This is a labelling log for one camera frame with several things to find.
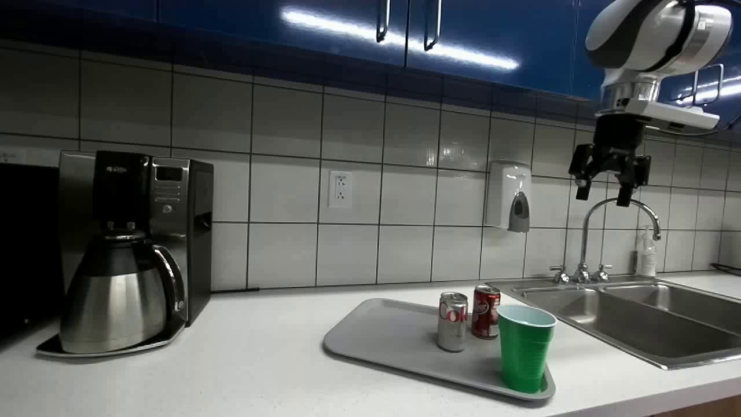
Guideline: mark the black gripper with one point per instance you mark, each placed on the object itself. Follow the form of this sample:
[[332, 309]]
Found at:
[[611, 149]]

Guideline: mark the red soda can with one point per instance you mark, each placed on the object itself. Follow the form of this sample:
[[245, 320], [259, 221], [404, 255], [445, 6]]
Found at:
[[484, 311]]

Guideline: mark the silver diet soda can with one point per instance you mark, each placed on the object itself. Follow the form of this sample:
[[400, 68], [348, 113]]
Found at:
[[452, 320]]

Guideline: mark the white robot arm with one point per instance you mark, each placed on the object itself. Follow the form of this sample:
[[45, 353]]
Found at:
[[640, 45]]

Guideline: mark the grey plastic tray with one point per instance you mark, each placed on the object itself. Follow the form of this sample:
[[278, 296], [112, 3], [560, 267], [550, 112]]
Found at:
[[398, 336]]

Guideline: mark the clear soap bottle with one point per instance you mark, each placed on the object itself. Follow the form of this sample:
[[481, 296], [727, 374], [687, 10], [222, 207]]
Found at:
[[646, 254]]

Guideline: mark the chrome gooseneck faucet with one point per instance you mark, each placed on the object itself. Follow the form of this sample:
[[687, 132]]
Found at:
[[606, 236]]

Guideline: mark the stainless steel double sink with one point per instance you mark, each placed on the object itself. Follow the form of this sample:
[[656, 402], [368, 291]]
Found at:
[[661, 322]]

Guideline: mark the blue upper cabinets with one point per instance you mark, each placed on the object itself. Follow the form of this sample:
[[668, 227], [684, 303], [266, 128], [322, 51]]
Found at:
[[488, 54]]

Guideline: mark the green plastic cup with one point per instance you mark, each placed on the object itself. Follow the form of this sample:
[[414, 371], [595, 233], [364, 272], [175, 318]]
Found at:
[[523, 340]]

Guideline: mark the steel coffee carafe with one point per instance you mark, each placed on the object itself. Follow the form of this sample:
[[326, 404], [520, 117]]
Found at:
[[124, 292]]

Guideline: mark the black coffee maker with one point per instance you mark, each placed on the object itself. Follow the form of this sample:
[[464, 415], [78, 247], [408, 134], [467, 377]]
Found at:
[[119, 192]]

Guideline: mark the black microwave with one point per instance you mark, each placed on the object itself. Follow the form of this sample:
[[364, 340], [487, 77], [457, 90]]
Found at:
[[31, 274]]

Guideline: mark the white wall soap dispenser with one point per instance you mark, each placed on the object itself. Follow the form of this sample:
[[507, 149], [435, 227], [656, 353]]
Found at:
[[507, 197]]

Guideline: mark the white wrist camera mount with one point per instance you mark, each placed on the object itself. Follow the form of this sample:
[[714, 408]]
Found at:
[[636, 98]]

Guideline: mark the white wall outlet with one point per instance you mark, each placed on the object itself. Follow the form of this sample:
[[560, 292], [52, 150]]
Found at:
[[339, 187]]

